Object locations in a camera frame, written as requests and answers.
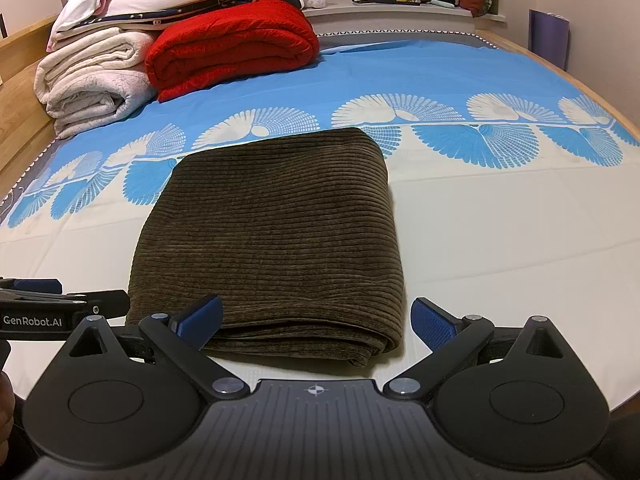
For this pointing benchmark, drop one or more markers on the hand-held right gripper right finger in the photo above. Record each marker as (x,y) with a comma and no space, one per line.
(430,322)

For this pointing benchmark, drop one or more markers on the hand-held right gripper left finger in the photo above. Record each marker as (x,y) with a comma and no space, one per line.
(200,320)

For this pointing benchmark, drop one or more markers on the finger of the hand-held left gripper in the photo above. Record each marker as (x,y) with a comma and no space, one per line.
(110,302)
(35,286)

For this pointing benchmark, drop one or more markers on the white folded quilt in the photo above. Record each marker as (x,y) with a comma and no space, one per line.
(95,105)

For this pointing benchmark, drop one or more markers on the blue white patterned bed sheet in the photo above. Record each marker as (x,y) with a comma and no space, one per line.
(450,75)

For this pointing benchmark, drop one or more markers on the red folded blanket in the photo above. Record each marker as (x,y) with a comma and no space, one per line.
(230,45)

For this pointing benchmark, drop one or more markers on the pink white folded cloth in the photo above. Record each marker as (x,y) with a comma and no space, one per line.
(80,10)

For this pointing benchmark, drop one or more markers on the navy star print folded cloth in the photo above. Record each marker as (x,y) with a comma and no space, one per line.
(165,15)

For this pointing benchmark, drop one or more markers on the white window sill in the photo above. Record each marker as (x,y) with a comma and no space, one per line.
(400,17)

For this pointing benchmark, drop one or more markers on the purple board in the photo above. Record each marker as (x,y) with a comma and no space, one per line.
(550,40)

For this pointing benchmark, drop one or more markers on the pale green tube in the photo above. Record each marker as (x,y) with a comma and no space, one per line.
(444,3)

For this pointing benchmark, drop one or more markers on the black flat tool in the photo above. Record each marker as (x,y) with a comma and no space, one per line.
(385,1)

